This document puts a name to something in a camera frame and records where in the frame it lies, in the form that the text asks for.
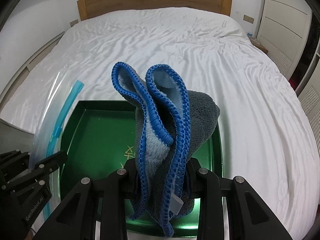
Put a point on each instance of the right wall switch plate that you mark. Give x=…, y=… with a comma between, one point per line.
x=248, y=19

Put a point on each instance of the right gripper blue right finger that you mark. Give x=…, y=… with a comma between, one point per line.
x=190, y=179

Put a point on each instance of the white bed duvet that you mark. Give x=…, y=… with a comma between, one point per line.
x=266, y=136

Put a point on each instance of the white wardrobe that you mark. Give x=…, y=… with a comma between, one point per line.
x=288, y=29

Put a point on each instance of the white radiator cover panels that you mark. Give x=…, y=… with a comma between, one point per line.
x=26, y=68

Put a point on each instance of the right wooden nightstand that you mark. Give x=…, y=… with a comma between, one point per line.
x=258, y=45

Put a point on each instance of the blue grey microfiber towel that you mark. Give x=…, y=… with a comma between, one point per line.
x=172, y=123

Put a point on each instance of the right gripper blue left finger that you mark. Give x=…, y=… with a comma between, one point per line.
x=132, y=182

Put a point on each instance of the green metal tray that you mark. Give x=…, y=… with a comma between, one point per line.
x=99, y=137

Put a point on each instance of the left wall switch plate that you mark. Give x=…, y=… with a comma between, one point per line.
x=74, y=22

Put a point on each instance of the wall switch plate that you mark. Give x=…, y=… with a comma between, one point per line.
x=74, y=22
x=248, y=19

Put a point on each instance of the clear zip bag blue strip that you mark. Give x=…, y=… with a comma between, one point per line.
x=58, y=103

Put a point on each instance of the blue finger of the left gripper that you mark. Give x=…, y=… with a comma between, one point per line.
x=53, y=162

